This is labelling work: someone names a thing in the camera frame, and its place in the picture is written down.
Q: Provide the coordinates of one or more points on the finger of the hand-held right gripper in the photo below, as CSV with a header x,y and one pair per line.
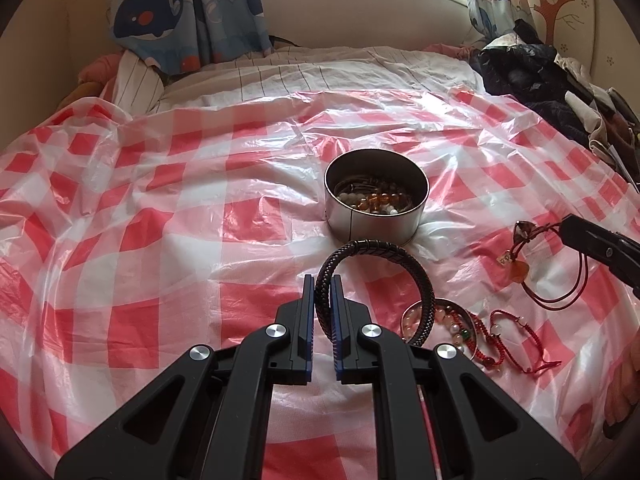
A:
x,y
590,237

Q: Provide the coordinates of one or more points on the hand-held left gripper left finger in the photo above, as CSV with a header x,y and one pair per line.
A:
x,y
306,320

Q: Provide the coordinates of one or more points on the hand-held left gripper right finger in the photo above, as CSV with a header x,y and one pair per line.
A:
x,y
337,325

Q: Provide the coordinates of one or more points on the round metal tin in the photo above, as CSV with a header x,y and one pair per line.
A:
x,y
370,227

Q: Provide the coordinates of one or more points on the pile of dark clothes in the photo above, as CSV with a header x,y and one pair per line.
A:
x,y
530,70

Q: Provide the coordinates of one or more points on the red checked plastic sheet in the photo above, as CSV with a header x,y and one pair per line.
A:
x,y
150,210

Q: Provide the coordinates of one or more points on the striped bed sheet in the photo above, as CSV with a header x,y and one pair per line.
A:
x,y
310,72

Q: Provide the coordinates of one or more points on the striped pillow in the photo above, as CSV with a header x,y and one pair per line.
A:
x,y
132,85

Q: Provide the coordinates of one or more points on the pink plush cloth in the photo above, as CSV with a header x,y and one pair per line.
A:
x,y
97,70

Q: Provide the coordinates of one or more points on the tree wall sticker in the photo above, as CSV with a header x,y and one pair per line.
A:
x,y
552,5

